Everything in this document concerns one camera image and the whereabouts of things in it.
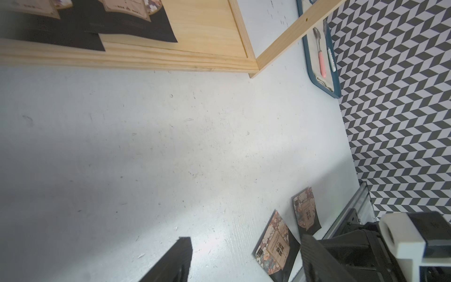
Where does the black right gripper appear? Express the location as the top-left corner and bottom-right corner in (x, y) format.
(320, 211), (406, 282)

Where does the light wooden two-tier shelf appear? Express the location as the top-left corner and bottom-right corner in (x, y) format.
(0, 0), (348, 79)

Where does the pink handled spoon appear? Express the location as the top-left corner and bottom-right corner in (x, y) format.
(313, 27), (327, 78)

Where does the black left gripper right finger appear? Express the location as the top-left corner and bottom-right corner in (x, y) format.
(300, 235), (356, 282)

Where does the white handled spoon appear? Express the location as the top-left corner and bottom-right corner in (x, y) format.
(323, 19), (337, 72)

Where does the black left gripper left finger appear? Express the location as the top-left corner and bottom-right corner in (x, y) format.
(140, 237), (193, 282)

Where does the beige cloth mat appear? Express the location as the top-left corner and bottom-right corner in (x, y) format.
(303, 20), (334, 94)

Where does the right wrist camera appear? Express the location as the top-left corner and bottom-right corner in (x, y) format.
(379, 211), (451, 282)

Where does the brown tea bag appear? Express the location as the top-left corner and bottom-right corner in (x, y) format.
(253, 210), (301, 282)
(73, 0), (177, 43)
(292, 187), (321, 237)
(1, 0), (105, 51)

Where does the blue tray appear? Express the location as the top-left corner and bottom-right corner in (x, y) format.
(302, 20), (342, 99)

